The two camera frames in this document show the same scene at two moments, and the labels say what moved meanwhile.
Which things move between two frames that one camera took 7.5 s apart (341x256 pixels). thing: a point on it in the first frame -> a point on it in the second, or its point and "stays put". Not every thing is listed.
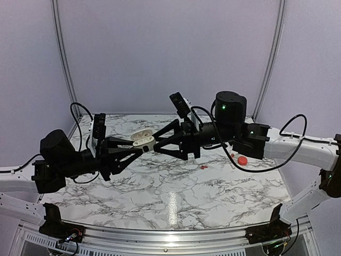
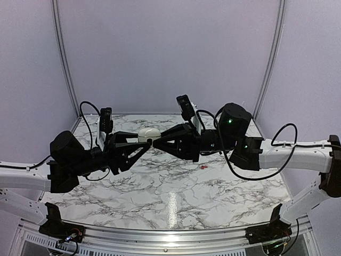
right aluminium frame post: x=274 y=59 stays put
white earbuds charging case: x=143 y=137 stays put
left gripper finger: x=115 y=143 -> x=121 y=137
